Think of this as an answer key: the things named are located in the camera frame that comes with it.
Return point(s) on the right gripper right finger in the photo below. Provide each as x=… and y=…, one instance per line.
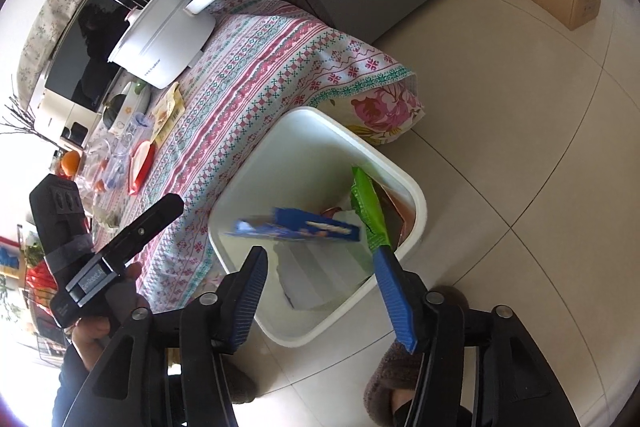
x=479, y=368

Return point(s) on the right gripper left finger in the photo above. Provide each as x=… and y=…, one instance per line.
x=167, y=369

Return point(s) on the clear plastic bottle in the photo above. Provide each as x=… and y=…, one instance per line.
x=117, y=173

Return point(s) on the yellow bread ball pouch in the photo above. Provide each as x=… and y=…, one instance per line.
x=166, y=112

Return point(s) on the orange brown paper package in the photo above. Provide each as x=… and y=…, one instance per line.
x=399, y=217

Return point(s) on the blue white carton box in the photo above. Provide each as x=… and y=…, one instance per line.
x=290, y=224

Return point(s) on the green snack bag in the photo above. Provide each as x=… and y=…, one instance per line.
x=366, y=204

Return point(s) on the white trash bin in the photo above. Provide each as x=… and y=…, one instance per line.
x=293, y=196

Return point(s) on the person left hand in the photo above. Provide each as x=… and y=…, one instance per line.
x=89, y=330

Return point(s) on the large orange fruit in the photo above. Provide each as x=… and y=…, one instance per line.
x=69, y=163

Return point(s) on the brown fuzzy slipper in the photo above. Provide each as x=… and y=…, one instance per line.
x=389, y=393

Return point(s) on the cream coloured appliance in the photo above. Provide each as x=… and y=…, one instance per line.
x=67, y=120

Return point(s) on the dark green squash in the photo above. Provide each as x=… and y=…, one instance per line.
x=112, y=109

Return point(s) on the white ceramic bowl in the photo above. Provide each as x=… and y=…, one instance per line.
x=138, y=94

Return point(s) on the black microwave oven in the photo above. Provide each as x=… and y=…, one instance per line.
x=80, y=69

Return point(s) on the white electric cooking pot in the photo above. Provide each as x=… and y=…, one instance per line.
x=163, y=39

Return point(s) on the patterned knit tablecloth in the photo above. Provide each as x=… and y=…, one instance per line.
x=264, y=59

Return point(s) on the floral cloth microwave cover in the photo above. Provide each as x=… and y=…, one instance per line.
x=65, y=1

